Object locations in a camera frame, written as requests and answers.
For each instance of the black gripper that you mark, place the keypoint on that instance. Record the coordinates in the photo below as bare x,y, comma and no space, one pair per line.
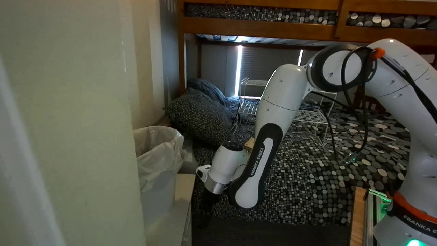
204,202

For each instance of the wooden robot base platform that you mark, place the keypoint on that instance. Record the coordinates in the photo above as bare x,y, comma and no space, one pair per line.
368,209

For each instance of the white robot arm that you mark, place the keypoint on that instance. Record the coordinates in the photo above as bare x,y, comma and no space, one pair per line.
400,79

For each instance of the white trash bin with bag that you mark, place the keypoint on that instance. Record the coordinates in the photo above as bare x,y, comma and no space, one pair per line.
158,156

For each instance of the small wooden box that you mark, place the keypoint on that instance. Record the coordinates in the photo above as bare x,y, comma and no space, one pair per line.
248,145

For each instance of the dark speckled pillow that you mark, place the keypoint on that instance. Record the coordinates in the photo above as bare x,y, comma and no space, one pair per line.
202,118

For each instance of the blue crumpled blanket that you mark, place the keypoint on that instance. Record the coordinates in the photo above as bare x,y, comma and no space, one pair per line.
214,93

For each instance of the black dotted bed cover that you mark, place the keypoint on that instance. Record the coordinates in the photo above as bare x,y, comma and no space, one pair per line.
311,180

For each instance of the dark window blind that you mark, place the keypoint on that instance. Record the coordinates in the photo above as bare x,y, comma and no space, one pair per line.
218,63

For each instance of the wooden bunk bed frame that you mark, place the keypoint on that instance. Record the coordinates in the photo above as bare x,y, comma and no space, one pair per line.
353,21

